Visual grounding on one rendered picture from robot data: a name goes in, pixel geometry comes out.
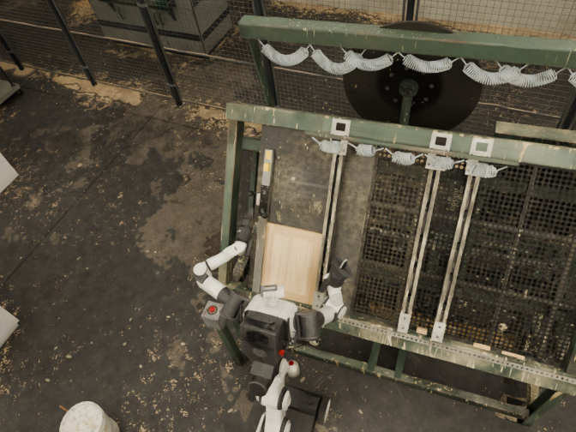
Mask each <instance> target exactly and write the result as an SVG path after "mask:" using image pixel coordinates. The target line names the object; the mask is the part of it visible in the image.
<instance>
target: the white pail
mask: <svg viewBox="0 0 576 432"><path fill-rule="evenodd" d="M59 407H61V408H62V409H64V410H65V411H66V412H67V413H66V414H65V416H64V417H63V420H62V422H61V425H60V430H59V431H60V432H119V427H118V425H117V423H116V422H115V421H114V420H113V419H111V418H110V417H108V415H107V414H106V413H105V412H104V411H103V410H102V408H101V407H99V406H98V405H97V404H95V403H94V402H89V401H86V402H81V403H79V404H77V405H75V406H73V407H72V408H71V409H70V410H69V411H68V410H66V409H65V408H63V407H62V406H59Z"/></svg>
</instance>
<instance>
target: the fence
mask: <svg viewBox="0 0 576 432"><path fill-rule="evenodd" d="M267 151H268V152H271V160H269V159H266V156H267ZM274 154H275V150H274V149H269V148H267V149H265V158H264V163H270V169H269V171H264V166H263V176H262V185H266V186H269V192H268V201H267V214H269V206H270V197H271V188H272V179H273V162H274ZM267 222H268V217H267V218H266V219H264V218H262V216H259V223H258V232H257V241H256V251H255V269H254V278H253V288H252V291H253V292H257V293H260V292H261V276H262V267H263V258H264V249H265V241H266V231H267Z"/></svg>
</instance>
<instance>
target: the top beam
mask: <svg viewBox="0 0 576 432"><path fill-rule="evenodd" d="M333 118H335V119H342V120H348V121H351V125H350V131H349V137H355V138H360V139H366V140H372V141H383V142H389V143H395V144H401V145H407V146H413V147H424V148H429V146H430V142H431V137H432V133H433V132H436V133H442V134H449V135H453V137H452V141H451V146H450V149H449V152H454V153H465V154H470V150H471V143H472V139H473V138H479V139H486V140H492V141H494V144H493V147H492V152H491V155H490V158H495V159H505V160H512V161H518V162H520V163H526V164H532V165H543V166H549V167H555V168H561V169H567V170H573V171H576V148H575V147H563V146H556V145H550V144H543V143H537V142H530V141H518V140H512V139H506V138H499V137H493V136H486V135H474V134H467V133H461V132H454V131H448V130H442V129H430V128H423V127H417V126H410V125H404V124H397V123H385V122H379V121H372V120H366V119H359V118H353V117H341V116H334V115H328V114H321V113H315V112H308V111H296V110H290V109H284V108H277V107H271V106H264V105H252V104H245V103H239V102H226V103H225V119H230V120H236V121H241V122H247V123H258V124H265V125H270V126H276V127H282V128H288V129H299V130H305V131H306V130H308V131H314V132H320V133H326V134H331V129H332V123H333ZM487 147H488V143H483V142H477V145H476V149H475V151H481V152H487Z"/></svg>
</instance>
